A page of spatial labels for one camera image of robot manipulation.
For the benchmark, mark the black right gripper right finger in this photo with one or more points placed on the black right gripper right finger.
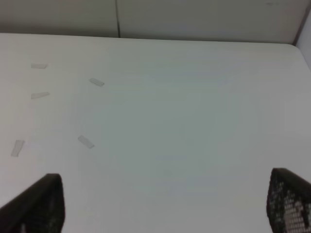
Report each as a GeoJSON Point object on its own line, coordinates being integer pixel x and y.
{"type": "Point", "coordinates": [288, 205]}

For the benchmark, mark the clear tape piece upper right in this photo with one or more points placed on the clear tape piece upper right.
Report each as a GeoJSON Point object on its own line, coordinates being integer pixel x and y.
{"type": "Point", "coordinates": [96, 82]}

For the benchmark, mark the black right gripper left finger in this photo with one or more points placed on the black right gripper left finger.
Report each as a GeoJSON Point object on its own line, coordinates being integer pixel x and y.
{"type": "Point", "coordinates": [38, 209]}

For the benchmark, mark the clear tape piece far right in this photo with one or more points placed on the clear tape piece far right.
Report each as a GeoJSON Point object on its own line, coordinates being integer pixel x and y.
{"type": "Point", "coordinates": [85, 142]}

